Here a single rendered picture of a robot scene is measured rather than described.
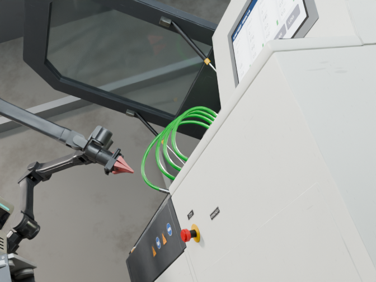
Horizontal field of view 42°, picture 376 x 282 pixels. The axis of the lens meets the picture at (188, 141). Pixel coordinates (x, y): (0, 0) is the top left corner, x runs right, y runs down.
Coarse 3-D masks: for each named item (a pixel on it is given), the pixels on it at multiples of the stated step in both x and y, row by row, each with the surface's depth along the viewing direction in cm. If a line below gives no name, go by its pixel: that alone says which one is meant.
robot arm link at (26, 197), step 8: (24, 176) 243; (32, 176) 248; (40, 176) 245; (24, 184) 239; (32, 184) 242; (24, 192) 233; (32, 192) 237; (24, 200) 227; (32, 200) 231; (24, 208) 221; (32, 208) 226; (16, 216) 215; (24, 216) 212; (32, 216) 220; (16, 224) 210; (24, 224) 210
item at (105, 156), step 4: (104, 152) 187; (108, 152) 187; (116, 152) 187; (96, 156) 187; (100, 156) 186; (104, 156) 186; (108, 156) 186; (112, 156) 186; (116, 156) 190; (96, 160) 188; (100, 160) 187; (104, 160) 186; (108, 160) 186; (104, 164) 187; (104, 168) 184; (108, 172) 188
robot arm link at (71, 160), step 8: (56, 160) 236; (64, 160) 230; (72, 160) 226; (80, 160) 225; (88, 160) 223; (32, 168) 241; (40, 168) 240; (48, 168) 237; (56, 168) 235; (64, 168) 233; (48, 176) 245
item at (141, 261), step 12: (168, 216) 150; (156, 228) 163; (144, 240) 176; (168, 240) 153; (132, 252) 193; (144, 252) 178; (156, 252) 166; (168, 252) 155; (180, 252) 146; (132, 264) 196; (144, 264) 180; (156, 264) 168; (168, 264) 156; (132, 276) 198; (144, 276) 182; (156, 276) 170
